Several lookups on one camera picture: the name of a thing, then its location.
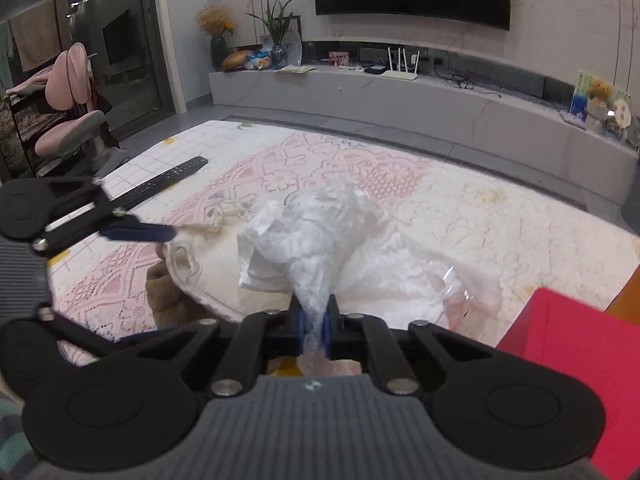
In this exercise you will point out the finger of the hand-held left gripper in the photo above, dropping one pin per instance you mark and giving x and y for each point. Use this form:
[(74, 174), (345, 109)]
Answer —
[(135, 231), (90, 337)]

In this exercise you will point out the teddy bear picture box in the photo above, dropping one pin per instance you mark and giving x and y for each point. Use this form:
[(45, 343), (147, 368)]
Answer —
[(582, 100)]

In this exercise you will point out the white face mask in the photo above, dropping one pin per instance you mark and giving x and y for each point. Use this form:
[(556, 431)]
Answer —
[(225, 212)]

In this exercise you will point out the dark vase with yellow flowers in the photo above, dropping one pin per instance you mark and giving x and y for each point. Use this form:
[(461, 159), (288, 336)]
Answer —
[(218, 45)]

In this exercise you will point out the pale green paper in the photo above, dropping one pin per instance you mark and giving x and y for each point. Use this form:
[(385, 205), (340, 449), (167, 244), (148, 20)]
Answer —
[(297, 68)]

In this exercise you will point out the green leafy plant in vase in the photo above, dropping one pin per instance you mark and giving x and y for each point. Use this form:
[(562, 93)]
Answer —
[(277, 25)]

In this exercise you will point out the striped clothing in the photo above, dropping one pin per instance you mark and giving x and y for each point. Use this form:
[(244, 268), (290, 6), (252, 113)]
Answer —
[(12, 435)]

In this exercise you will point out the brown teddy bear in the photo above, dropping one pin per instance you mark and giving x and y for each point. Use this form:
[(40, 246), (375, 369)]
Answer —
[(599, 91)]

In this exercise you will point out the pink card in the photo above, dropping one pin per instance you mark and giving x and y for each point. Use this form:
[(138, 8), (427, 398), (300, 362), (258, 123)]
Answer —
[(338, 58)]

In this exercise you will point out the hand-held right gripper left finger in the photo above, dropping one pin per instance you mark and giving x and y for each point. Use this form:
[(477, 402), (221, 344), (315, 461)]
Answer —
[(299, 327)]

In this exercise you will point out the brown bread loaf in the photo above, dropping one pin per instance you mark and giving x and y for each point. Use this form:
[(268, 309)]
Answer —
[(236, 60)]

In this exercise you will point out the black remote control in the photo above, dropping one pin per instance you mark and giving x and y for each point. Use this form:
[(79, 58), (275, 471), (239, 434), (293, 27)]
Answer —
[(160, 182)]

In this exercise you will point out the grey television cabinet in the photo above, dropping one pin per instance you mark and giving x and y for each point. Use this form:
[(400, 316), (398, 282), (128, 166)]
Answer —
[(425, 105)]

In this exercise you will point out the clear plastic bag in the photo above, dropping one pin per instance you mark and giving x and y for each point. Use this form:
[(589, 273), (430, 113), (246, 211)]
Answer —
[(310, 240), (465, 292)]

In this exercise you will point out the brown plush toy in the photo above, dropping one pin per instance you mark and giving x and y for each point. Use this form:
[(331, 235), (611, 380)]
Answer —
[(167, 295)]

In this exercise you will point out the black metal rack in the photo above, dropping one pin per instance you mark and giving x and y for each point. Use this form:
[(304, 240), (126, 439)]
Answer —
[(17, 135)]

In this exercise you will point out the blue snack bag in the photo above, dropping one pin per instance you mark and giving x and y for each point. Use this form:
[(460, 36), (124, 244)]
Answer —
[(260, 60)]

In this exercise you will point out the hanging beige towel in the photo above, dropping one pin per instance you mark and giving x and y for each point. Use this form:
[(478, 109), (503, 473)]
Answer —
[(35, 35)]

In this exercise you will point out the orange wooden box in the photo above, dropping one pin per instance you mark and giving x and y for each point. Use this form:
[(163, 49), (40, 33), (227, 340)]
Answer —
[(627, 292)]

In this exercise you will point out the flat clear plastic bag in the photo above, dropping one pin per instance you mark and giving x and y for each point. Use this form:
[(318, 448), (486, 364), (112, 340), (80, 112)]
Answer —
[(465, 292)]

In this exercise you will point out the pink chair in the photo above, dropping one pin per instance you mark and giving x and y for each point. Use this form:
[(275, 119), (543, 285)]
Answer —
[(67, 110)]

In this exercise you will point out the red box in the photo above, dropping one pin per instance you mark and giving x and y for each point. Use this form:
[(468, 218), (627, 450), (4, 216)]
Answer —
[(565, 350)]

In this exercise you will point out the small black box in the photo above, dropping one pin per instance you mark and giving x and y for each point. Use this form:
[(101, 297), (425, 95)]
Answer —
[(375, 69)]

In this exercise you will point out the white router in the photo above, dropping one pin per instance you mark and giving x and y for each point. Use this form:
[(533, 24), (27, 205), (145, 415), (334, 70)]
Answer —
[(400, 72)]

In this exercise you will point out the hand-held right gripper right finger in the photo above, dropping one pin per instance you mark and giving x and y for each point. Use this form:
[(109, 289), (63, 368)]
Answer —
[(328, 327)]

